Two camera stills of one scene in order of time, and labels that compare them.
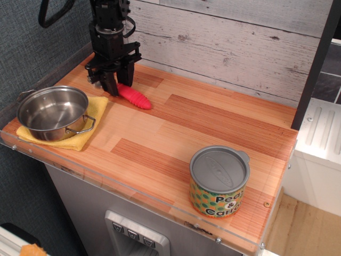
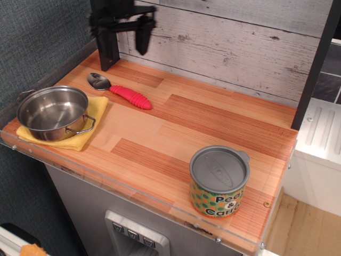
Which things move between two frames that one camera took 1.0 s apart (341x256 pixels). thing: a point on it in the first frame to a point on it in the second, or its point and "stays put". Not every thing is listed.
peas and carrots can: [218, 175] stays put
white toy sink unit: [314, 175] stays put
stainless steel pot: [51, 113] stays put
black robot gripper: [108, 45] to [107, 16]
